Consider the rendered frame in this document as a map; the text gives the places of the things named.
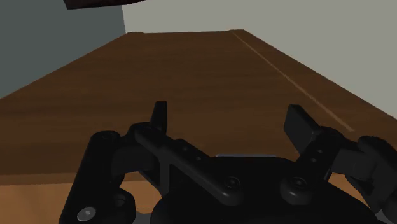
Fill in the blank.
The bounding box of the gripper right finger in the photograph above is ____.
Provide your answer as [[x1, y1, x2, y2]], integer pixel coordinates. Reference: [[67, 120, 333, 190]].
[[280, 104, 397, 224]]

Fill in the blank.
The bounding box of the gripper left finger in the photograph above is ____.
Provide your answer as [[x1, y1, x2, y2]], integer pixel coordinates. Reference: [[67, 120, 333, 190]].
[[59, 101, 243, 224]]

